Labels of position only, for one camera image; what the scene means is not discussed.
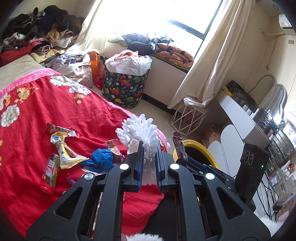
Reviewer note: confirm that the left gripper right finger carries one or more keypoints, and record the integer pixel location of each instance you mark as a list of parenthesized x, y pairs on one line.
[(206, 206)]

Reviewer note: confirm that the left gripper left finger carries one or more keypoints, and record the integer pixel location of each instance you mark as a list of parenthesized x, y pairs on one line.
[(92, 208)]

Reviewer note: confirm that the dark purple snack wrapper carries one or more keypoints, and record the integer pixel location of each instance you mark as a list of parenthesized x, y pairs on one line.
[(179, 146)]

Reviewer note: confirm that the white foam fruit net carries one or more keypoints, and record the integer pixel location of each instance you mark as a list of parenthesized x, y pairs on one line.
[(134, 130)]

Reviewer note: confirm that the yellow rimmed trash bin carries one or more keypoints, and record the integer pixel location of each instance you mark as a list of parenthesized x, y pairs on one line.
[(196, 152)]

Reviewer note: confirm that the small colourful candy wrapper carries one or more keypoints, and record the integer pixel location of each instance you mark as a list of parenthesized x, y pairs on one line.
[(113, 146)]

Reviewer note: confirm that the blue crumpled cloth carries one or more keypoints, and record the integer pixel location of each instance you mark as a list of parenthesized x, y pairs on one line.
[(99, 161)]

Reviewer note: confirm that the white chair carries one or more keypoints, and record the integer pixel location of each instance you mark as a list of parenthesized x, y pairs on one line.
[(228, 151)]

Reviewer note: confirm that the white dressing table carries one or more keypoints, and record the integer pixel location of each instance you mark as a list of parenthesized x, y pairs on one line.
[(247, 129)]

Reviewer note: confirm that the white fluffy sleeve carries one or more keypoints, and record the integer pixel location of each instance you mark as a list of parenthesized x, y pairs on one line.
[(143, 237)]

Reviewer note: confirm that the yellow white snack wrapper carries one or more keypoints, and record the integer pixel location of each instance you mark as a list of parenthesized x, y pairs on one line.
[(68, 158)]

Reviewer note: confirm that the colourful candy packet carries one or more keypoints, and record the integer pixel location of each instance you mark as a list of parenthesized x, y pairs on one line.
[(51, 171)]

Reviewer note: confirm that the silver framed mirror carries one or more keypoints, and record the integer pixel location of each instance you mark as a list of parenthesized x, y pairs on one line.
[(270, 96)]

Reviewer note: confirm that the black makeup bag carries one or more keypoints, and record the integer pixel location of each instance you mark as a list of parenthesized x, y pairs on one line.
[(241, 97)]

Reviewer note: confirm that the dinosaur print storage basket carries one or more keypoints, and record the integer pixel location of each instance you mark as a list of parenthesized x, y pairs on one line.
[(123, 89)]

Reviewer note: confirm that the red floral blanket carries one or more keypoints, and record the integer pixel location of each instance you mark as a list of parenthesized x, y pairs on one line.
[(26, 146)]

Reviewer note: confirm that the red patterned snack wrapper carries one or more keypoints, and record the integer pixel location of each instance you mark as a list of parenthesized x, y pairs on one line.
[(52, 128)]

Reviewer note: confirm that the floral fabric bag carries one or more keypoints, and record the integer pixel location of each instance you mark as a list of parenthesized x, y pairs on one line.
[(82, 75)]

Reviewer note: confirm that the cream curtain right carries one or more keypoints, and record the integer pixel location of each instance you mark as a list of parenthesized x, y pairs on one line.
[(216, 54)]

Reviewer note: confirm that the cream curtain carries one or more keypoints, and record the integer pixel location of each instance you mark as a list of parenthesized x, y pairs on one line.
[(216, 54), (95, 29)]

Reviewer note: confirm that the white bag in basket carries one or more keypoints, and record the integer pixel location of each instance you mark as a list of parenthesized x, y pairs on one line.
[(129, 62)]

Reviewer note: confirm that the orange bag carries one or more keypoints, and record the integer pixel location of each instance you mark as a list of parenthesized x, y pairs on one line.
[(94, 60)]

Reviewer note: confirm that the orange patterned blanket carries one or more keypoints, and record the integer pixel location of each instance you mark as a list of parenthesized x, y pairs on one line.
[(174, 55)]

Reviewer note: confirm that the dark navy jacket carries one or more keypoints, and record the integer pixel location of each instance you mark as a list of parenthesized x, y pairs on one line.
[(144, 44)]

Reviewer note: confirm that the cream curtain left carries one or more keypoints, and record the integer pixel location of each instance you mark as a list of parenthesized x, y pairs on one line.
[(95, 29)]

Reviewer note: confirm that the pile of dark clothes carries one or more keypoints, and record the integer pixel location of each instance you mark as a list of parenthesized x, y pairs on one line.
[(42, 30)]

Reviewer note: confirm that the white wire frame stool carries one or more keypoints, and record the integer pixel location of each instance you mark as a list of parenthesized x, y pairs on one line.
[(188, 116)]

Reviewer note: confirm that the black window frame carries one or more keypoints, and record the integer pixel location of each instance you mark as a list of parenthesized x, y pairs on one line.
[(196, 17)]

